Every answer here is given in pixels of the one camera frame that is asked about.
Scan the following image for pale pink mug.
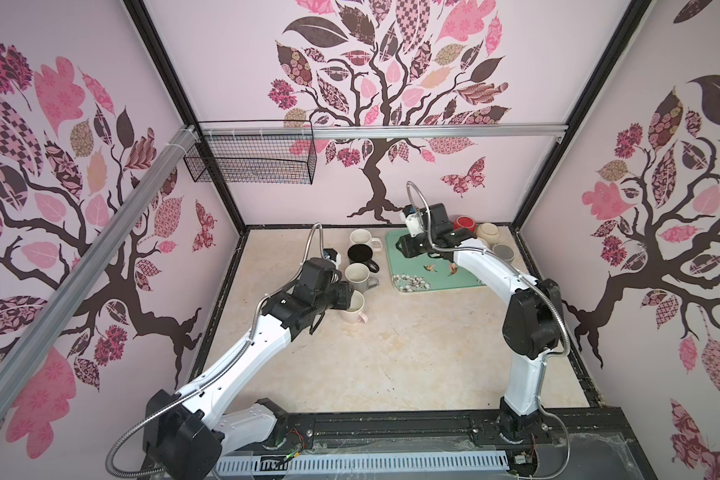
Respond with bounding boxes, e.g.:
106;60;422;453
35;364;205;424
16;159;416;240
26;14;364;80
340;291;368;325

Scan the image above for black and white mug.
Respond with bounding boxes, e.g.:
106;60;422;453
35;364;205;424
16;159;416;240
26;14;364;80
347;244;380;273

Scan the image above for dark grey mug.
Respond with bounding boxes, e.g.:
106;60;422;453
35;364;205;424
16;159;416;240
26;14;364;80
492;243;515;264

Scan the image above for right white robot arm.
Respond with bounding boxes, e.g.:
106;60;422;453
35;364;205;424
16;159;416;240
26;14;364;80
396;204;570;443

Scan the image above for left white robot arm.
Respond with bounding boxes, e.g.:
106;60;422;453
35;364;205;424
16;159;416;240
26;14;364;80
142;257;354;479

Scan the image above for red mug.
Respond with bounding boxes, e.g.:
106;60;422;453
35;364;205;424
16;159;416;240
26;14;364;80
453;216;477;233

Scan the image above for cream mug back right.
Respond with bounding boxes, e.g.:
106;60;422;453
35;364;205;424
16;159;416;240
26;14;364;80
475;223;500;246

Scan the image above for mint green floral tray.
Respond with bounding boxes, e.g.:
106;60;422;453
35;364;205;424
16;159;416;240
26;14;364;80
384;229;484;293

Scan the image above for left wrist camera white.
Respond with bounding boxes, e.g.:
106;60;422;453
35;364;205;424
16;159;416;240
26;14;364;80
322;248;342;270

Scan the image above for black wire basket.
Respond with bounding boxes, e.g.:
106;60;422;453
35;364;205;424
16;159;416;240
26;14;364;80
184;120;317;185

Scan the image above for aluminium rail back wall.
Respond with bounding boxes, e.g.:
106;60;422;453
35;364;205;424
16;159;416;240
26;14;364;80
201;122;568;140

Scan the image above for aluminium rail wall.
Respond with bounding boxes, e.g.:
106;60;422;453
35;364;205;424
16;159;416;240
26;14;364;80
201;122;568;140
0;125;198;420

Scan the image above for white slotted cable duct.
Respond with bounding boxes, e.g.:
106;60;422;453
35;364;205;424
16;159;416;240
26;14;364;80
216;451;510;477

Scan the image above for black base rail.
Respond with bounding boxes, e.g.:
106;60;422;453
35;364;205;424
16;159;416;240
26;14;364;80
137;407;655;480

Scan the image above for black right corner post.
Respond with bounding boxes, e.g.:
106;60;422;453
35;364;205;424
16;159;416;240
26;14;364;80
511;0;654;233

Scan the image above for aluminium rail left wall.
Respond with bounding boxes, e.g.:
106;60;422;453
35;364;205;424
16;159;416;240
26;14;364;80
0;125;198;420

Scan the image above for black corner frame post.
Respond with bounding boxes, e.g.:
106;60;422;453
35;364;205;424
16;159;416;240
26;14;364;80
123;0;247;235

